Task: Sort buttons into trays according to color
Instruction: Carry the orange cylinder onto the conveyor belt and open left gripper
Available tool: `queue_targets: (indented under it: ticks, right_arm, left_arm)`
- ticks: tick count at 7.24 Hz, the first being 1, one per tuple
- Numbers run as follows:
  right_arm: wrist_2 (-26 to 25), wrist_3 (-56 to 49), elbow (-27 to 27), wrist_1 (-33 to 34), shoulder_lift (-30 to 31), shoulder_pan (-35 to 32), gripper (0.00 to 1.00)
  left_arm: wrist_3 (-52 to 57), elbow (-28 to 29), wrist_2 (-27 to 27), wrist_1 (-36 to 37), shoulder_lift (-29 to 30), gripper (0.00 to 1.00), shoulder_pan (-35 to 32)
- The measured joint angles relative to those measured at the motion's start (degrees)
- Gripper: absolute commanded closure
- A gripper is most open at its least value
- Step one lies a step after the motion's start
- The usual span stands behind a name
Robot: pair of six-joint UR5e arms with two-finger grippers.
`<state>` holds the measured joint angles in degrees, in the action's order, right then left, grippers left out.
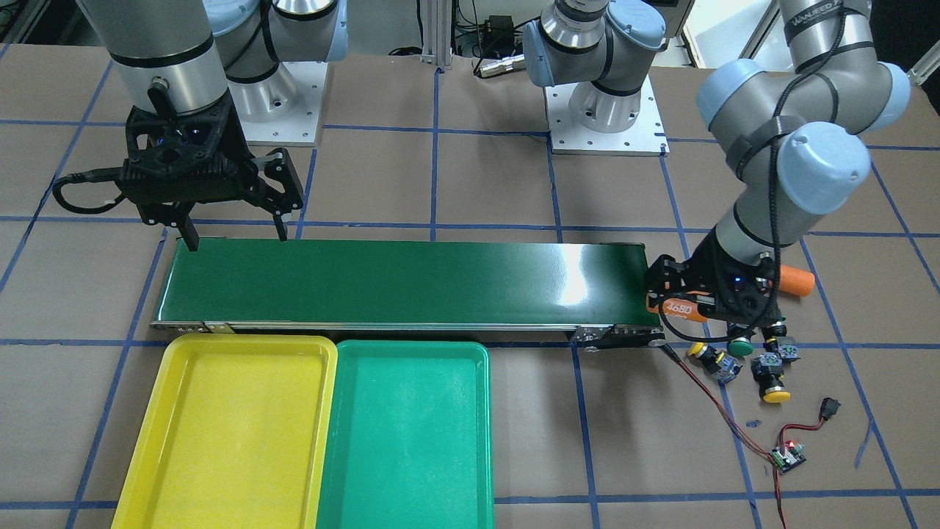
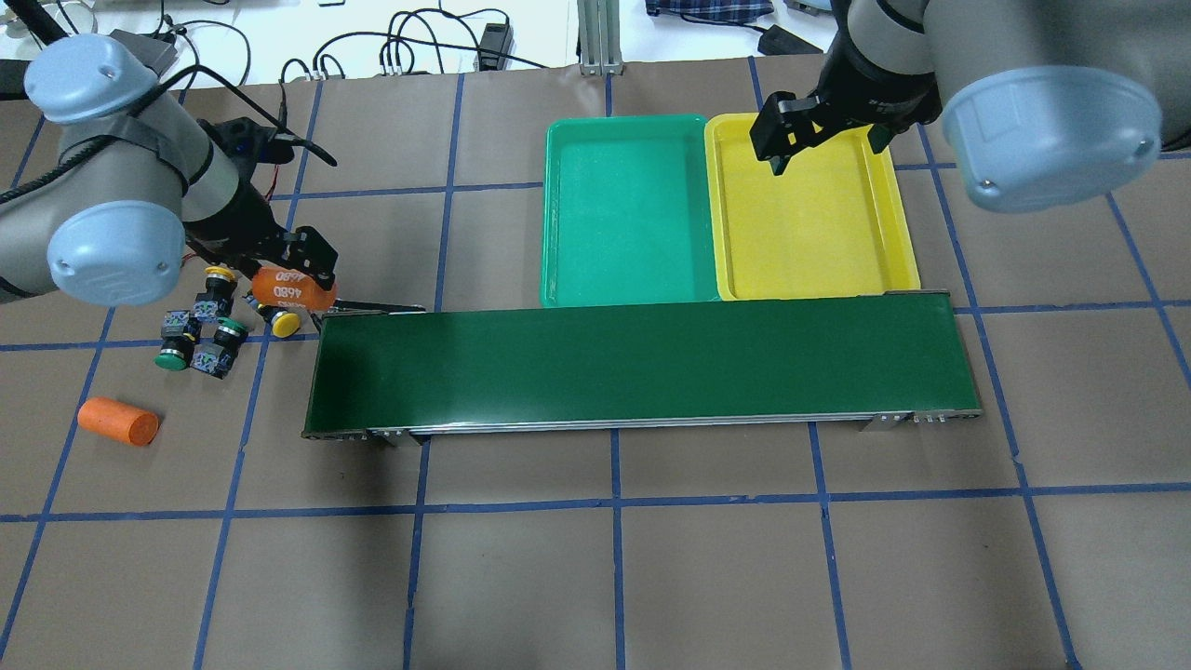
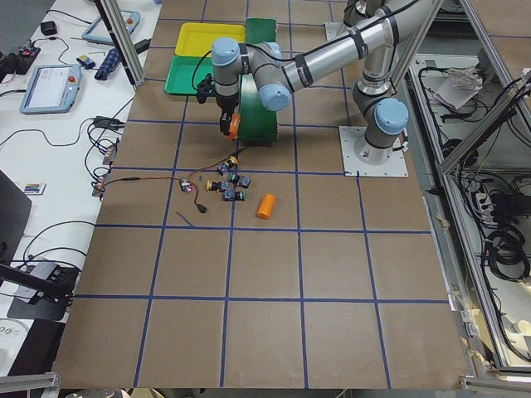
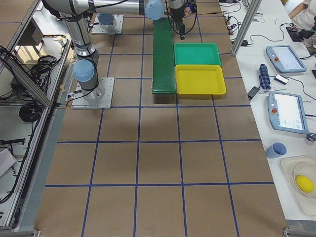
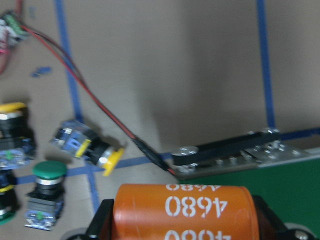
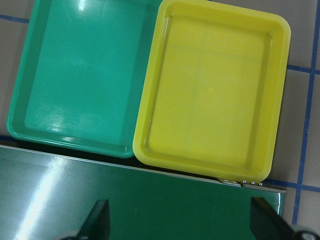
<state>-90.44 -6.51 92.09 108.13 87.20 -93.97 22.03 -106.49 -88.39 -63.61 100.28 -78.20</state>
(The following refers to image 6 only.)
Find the yellow plastic tray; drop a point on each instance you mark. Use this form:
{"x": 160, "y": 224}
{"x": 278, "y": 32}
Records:
{"x": 213, "y": 90}

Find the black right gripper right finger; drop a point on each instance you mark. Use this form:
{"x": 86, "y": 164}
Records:
{"x": 266, "y": 224}

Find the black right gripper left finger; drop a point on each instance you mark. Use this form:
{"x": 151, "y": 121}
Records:
{"x": 97, "y": 225}

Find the green plastic tray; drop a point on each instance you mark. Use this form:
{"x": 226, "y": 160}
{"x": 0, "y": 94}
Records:
{"x": 81, "y": 74}

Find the green conveyor belt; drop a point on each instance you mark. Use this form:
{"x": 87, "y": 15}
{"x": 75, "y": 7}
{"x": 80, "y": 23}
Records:
{"x": 48, "y": 197}

